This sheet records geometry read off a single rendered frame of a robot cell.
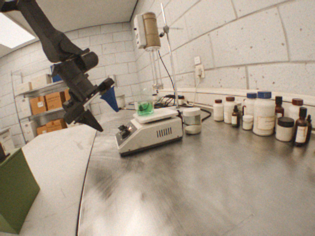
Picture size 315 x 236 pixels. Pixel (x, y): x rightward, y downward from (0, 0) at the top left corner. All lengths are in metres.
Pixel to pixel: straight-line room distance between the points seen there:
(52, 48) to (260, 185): 0.52
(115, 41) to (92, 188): 2.83
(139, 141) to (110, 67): 2.52
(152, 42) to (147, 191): 0.73
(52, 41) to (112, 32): 2.70
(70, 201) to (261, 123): 0.51
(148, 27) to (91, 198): 0.81
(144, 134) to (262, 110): 0.35
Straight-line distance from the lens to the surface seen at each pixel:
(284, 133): 0.45
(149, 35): 0.84
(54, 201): 0.33
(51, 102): 2.69
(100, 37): 3.03
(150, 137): 0.41
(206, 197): 0.25
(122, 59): 2.90
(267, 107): 0.45
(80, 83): 0.39
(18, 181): 0.34
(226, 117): 0.57
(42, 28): 0.41
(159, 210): 0.24
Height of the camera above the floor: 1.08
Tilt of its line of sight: 14 degrees down
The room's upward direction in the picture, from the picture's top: 8 degrees counter-clockwise
